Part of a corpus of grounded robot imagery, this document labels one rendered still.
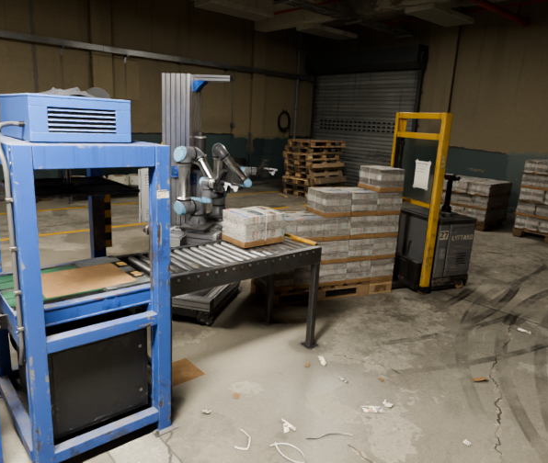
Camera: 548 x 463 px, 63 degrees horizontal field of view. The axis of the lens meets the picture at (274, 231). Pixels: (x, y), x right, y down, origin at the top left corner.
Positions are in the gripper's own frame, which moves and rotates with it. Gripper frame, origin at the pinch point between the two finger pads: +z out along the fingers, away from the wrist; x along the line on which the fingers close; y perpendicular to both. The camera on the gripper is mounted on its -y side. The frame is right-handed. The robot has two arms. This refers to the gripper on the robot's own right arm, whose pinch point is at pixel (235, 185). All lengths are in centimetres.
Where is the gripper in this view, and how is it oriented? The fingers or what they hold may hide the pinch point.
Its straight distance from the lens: 324.6
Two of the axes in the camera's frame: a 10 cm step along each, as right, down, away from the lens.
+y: -1.4, 9.8, 1.3
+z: 7.7, 1.9, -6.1
